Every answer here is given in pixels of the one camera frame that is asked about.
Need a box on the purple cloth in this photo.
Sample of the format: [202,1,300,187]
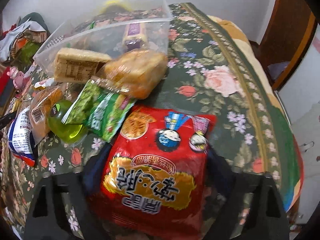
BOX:
[268,63,288,81]

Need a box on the yellow white snack packet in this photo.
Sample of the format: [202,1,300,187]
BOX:
[34,77,56,91]

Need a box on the red snack bag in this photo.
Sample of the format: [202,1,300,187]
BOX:
[87,105,217,240]

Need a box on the brown bread packet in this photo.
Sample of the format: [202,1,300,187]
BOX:
[28,85,67,142]

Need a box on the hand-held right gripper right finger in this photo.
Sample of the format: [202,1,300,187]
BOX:
[200,147,289,240]

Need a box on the orange bread packet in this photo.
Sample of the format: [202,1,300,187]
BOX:
[91,49,168,100]

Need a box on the pile of clothes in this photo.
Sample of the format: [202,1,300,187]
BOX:
[0,12,52,63]

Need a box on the green jelly cup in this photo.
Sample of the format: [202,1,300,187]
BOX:
[47,99,88,145]

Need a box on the pale bread packet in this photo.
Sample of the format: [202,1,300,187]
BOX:
[53,47,112,83]

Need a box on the purple snack packet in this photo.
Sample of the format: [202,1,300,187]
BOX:
[123,22,148,53]

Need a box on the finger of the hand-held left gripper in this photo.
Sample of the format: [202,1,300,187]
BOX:
[0,112,17,130]

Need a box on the pink toy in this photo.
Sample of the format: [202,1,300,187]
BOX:
[9,67,32,89]

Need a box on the wooden door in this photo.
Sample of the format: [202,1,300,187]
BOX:
[259,0,318,90]

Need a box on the green snack packet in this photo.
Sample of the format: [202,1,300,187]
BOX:
[62,79,137,143]

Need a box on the yellow foam arch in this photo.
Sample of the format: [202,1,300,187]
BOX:
[99,0,131,14]

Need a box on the clear plastic container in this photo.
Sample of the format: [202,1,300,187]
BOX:
[33,0,173,80]

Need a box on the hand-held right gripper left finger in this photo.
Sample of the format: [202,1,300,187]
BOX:
[24,150,110,240]

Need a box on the blue white snack packet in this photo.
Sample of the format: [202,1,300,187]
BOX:
[7,108,37,167]

